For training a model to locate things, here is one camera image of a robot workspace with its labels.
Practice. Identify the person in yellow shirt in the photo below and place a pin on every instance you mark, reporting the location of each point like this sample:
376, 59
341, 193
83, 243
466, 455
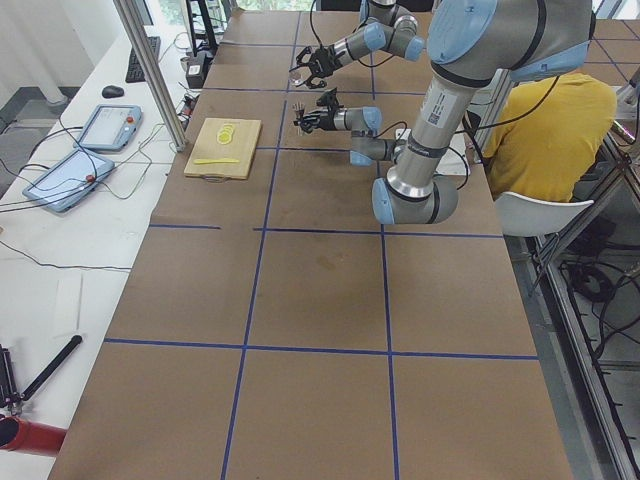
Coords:
548, 136

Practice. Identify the upper blue teach pendant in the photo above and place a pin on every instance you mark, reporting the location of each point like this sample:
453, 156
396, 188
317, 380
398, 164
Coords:
110, 128

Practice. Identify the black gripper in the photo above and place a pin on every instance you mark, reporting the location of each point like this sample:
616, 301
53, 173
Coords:
322, 120
328, 58

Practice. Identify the white chair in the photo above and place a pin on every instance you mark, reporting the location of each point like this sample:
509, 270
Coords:
522, 216

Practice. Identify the black computer mouse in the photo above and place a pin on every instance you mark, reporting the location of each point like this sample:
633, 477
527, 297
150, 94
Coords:
112, 91

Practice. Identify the steel measuring jigger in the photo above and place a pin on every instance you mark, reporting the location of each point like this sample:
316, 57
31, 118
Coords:
299, 111

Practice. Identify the yellow plastic knife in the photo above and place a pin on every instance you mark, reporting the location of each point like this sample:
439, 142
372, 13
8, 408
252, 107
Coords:
223, 160

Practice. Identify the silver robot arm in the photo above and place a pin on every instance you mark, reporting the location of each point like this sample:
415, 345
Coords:
467, 42
383, 26

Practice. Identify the aluminium frame post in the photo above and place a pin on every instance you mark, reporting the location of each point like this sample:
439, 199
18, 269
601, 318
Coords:
134, 28

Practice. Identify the clear glass shaker cup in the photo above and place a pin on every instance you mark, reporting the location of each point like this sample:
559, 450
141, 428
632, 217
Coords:
298, 78

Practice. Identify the wooden cutting board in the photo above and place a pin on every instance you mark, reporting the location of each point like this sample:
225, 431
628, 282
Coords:
245, 133

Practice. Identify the red cylinder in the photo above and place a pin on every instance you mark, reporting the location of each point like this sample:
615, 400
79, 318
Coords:
23, 436

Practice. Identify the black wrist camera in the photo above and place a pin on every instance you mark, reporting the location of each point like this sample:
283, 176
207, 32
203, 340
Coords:
329, 101

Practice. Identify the blue teach pendant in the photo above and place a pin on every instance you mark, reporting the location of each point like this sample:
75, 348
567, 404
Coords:
110, 128
69, 181

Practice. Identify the lower blue teach pendant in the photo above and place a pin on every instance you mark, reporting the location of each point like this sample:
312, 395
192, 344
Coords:
69, 181

